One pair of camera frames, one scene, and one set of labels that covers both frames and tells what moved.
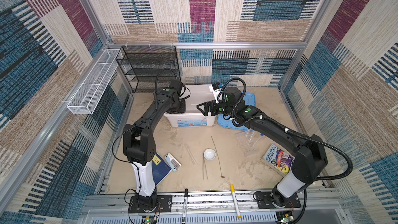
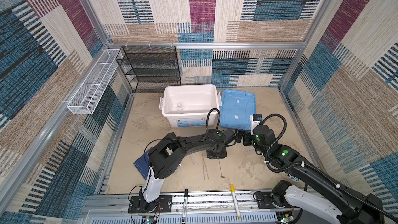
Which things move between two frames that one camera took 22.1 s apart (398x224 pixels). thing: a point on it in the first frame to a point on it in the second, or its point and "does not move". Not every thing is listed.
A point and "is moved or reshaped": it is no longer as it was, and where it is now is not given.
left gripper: x=182 y=109 to x=224 y=155
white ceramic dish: x=209 y=154 is moved or reshaped
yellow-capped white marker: x=233 y=191 does not move
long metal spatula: x=222 y=177 does not move
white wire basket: x=86 y=99 does not move
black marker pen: x=185 y=207 does not move
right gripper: x=207 y=107 to x=246 y=137
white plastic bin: x=193 y=116 does not move
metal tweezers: x=203 y=163 does not move
